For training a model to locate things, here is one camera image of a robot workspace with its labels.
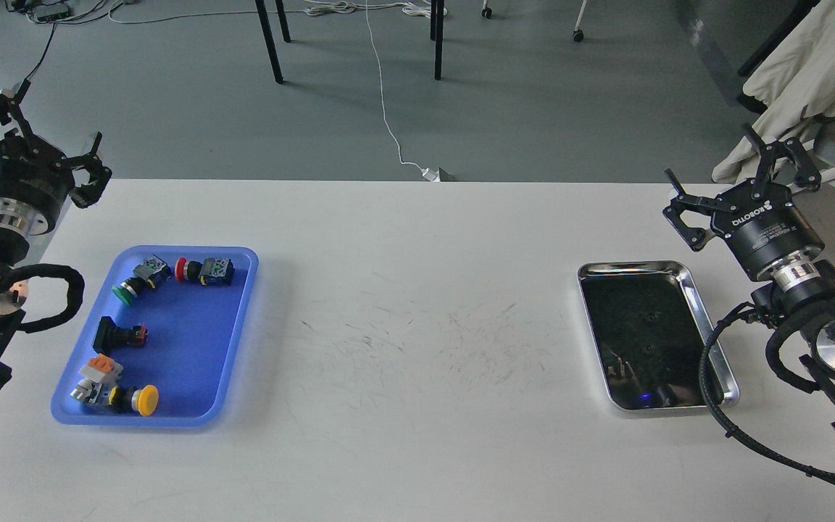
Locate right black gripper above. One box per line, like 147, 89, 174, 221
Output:
662, 124, 824, 282

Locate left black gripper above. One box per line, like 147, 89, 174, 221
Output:
0, 88, 112, 218

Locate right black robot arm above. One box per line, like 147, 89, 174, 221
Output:
663, 125, 835, 486

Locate black power strip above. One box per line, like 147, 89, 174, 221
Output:
4, 1, 73, 24

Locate stainless steel tray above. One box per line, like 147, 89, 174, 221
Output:
577, 260, 740, 415

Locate beige cloth on chair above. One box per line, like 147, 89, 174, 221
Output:
742, 1, 835, 143

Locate orange grey terminal block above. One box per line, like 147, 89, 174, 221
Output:
80, 354, 125, 384

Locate blue plastic tray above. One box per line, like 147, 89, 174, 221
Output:
51, 245, 259, 429

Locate black table leg left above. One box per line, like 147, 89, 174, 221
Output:
253, 0, 292, 85

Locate black table leg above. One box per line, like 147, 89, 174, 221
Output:
428, 0, 445, 80
253, 0, 292, 85

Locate white power adapter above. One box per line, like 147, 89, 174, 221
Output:
421, 167, 455, 183

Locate black table leg right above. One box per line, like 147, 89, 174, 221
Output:
428, 0, 445, 80

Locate black cable on floor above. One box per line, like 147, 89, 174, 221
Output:
15, 22, 59, 99

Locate green push button switch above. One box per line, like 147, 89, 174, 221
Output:
112, 255, 173, 305

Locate black selector switch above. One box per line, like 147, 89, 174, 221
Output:
92, 316, 149, 355

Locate red push button switch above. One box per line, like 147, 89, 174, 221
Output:
173, 257, 236, 286

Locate yellow push button switch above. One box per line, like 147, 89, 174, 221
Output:
70, 382, 159, 417

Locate white cable on floor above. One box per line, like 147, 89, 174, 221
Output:
305, 0, 447, 175

